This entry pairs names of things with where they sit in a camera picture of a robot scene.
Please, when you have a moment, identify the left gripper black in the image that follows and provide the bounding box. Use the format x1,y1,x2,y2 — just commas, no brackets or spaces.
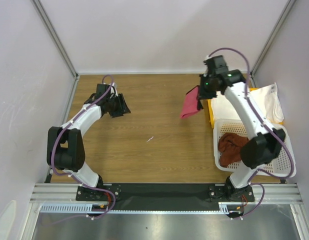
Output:
105,93,131,118

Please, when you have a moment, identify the pink cloth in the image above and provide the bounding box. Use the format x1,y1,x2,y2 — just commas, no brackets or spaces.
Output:
180,85,204,119

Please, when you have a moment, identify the white towel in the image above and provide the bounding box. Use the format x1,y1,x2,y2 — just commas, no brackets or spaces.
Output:
210,82,285,125

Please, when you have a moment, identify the brown cloth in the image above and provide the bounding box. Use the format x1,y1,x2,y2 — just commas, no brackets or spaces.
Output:
217,132,249,168

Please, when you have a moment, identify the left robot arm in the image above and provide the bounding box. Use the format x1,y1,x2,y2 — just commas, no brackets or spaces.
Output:
46,82,131,200

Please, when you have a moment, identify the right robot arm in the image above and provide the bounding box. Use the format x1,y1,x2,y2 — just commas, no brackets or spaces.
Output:
197,55,286,201

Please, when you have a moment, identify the yellow plastic tray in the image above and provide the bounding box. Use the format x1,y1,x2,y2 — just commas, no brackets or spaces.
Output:
206,87,285,128

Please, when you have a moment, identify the white towel label tag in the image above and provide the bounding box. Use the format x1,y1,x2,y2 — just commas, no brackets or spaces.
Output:
268,83,278,95

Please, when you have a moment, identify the white perforated plastic basket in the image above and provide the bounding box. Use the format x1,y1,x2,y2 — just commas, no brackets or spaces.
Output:
213,119,291,178

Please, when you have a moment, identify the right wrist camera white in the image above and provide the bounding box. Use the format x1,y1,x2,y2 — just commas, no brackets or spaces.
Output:
203,55,211,77

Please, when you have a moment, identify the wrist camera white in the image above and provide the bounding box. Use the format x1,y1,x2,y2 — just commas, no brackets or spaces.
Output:
110,83,118,96
203,55,211,77

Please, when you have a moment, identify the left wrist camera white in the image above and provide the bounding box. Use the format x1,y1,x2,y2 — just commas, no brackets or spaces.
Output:
110,83,118,96

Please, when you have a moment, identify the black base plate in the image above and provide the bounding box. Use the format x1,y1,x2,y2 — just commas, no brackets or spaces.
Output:
75,182,255,211

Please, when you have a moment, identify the aluminium frame post right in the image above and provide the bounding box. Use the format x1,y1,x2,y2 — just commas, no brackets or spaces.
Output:
250,0,298,79

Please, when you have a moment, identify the aluminium frame post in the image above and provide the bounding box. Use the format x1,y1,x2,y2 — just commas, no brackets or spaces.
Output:
250,0,298,79
30,0,79,80

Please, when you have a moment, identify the aluminium front rail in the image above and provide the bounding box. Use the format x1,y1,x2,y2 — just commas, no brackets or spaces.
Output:
30,183,303,205

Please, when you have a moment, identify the aluminium frame post left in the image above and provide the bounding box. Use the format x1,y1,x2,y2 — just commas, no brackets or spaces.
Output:
30,0,79,80

